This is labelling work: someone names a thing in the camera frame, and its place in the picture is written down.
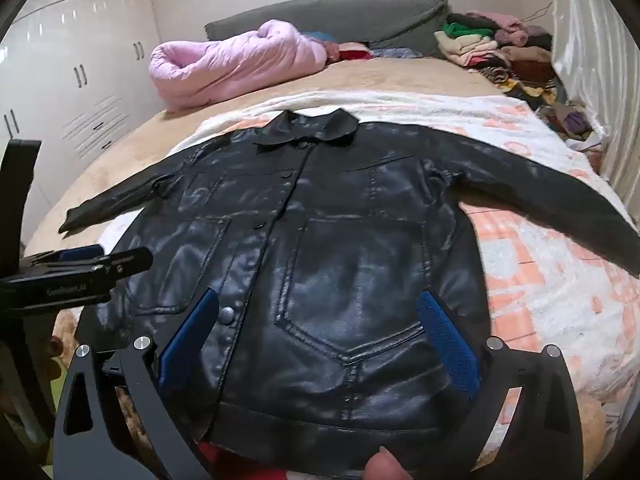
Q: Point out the red floral cloth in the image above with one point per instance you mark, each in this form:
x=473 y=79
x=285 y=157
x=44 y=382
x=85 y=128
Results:
x=217 y=462

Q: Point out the white satin curtain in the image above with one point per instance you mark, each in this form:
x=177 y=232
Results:
x=595 y=60

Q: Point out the black leather jacket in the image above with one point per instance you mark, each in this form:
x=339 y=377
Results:
x=320 y=240

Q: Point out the pile of folded clothes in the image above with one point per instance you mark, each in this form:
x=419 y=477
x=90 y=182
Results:
x=505 y=55

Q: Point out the pink quilt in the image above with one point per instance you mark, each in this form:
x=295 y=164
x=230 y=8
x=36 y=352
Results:
x=235 y=67

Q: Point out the grey headboard cover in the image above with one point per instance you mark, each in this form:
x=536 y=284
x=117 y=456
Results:
x=350 y=15

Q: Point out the white wardrobe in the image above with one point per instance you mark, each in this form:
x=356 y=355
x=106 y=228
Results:
x=75 y=60

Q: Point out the white and orange fleece blanket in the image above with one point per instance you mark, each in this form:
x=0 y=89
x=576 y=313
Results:
x=545 y=270

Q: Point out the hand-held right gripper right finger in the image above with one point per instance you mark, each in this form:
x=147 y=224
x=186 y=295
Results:
x=445 y=340

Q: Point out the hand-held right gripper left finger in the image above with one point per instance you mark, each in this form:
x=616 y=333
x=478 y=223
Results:
x=192 y=327

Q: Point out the person's right hand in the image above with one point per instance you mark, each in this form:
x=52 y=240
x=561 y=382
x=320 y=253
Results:
x=387 y=466

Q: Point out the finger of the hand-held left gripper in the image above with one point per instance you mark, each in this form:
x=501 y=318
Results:
x=130 y=260
x=82 y=253

